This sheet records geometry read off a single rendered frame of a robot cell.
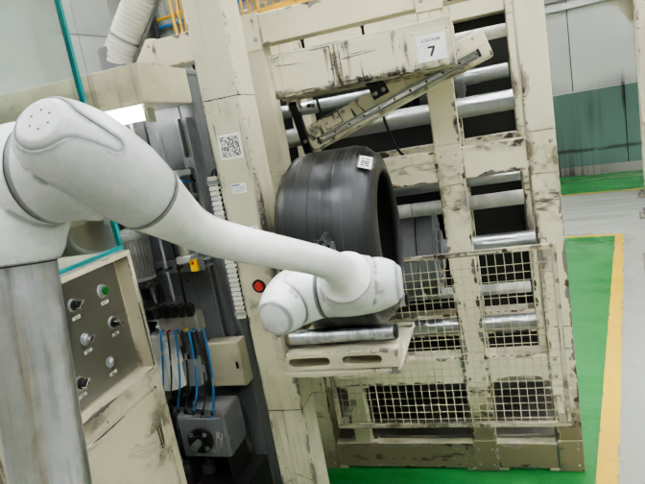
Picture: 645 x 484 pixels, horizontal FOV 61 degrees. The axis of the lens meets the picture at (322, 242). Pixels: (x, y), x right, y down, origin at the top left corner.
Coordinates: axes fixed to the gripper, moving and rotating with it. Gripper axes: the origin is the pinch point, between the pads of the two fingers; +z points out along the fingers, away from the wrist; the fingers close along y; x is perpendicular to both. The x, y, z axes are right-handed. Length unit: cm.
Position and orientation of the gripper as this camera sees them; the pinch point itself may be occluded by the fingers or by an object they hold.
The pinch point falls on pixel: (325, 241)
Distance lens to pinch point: 143.6
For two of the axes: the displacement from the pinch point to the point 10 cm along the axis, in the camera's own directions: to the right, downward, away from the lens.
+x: 2.1, 9.2, 3.2
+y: -9.5, 1.1, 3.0
